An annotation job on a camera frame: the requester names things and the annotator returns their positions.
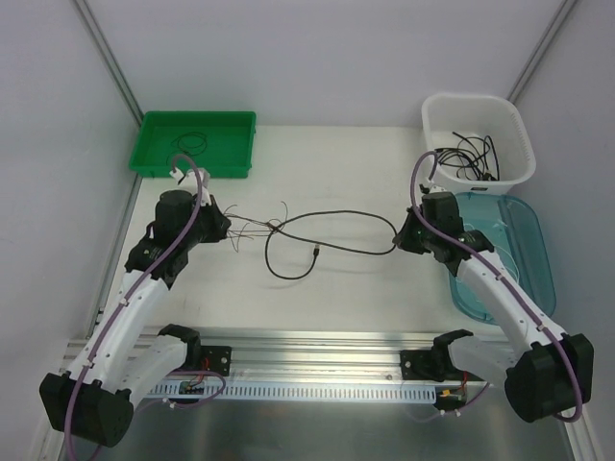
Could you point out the green plastic tray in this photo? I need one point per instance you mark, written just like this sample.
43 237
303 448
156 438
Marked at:
219 141

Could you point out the white plastic basin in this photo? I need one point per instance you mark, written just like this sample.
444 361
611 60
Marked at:
447 118

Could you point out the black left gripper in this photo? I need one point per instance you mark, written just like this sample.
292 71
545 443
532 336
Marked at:
216 224

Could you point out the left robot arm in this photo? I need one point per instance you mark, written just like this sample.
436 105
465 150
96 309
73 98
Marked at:
96 397

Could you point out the teal transparent plastic bin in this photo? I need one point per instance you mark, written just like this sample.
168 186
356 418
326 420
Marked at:
512 226

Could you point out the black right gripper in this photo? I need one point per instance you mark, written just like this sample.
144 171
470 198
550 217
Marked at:
407 237

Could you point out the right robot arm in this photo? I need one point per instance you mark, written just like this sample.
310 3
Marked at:
548 372

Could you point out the white slotted cable duct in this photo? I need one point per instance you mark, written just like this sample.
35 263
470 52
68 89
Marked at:
389 392

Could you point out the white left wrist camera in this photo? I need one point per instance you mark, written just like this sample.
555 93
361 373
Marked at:
193 182

